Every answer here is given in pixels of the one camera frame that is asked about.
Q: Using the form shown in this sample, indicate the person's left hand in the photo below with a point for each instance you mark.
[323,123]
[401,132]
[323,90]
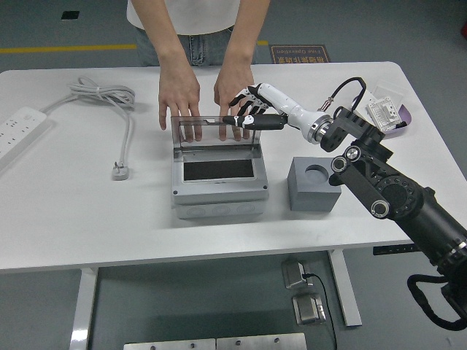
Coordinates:
[228,87]

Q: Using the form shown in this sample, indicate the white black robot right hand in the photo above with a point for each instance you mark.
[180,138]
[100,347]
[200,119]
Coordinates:
[292,109]

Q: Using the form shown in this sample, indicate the person's right hand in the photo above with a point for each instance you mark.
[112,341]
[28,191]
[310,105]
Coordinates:
[178,91]

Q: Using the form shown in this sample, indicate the transparent hinged box lid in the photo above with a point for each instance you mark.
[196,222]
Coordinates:
[175,131]

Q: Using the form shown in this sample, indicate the grey cube holder block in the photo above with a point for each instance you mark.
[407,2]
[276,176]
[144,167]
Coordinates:
[310,197]

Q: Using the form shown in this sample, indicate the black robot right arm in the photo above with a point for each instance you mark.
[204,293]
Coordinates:
[401,189]

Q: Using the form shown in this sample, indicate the person's left forearm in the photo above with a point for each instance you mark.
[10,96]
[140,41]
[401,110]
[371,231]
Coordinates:
[244,33]

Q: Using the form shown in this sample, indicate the person's right forearm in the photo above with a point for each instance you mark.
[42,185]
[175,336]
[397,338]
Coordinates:
[160,33]

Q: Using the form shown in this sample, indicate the grey plastic junction box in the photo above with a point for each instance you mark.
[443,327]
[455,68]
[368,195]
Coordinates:
[219,198]

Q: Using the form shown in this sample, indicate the silver metal floor box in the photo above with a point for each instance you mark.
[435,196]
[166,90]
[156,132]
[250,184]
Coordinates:
[308,310]
[293,273]

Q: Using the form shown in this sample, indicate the brown floor sign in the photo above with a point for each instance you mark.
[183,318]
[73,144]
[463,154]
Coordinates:
[299,54]

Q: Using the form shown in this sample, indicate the person's torso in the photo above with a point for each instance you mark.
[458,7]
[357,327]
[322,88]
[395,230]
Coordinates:
[200,22]

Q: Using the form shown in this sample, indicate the white square plate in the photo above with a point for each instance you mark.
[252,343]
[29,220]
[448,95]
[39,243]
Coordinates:
[370,97]

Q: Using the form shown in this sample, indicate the white printed socket module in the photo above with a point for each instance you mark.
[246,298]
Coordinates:
[383,114]

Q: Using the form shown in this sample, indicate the white power plug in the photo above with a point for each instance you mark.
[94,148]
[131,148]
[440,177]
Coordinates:
[120,174]

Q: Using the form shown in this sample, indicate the small black part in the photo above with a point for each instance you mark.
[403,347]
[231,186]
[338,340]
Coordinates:
[401,125]

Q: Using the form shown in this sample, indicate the yellow floor tape line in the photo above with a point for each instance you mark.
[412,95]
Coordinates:
[54,49]

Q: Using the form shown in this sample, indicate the black square floor cover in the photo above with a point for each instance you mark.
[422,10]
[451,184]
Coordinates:
[70,15]

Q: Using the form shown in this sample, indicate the white power strip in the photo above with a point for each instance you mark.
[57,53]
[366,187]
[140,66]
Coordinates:
[18,127]

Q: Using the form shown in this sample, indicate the black table control panel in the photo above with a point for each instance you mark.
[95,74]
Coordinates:
[392,250]

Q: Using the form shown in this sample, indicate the white table leg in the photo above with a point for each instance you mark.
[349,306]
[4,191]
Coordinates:
[344,288]
[84,310]

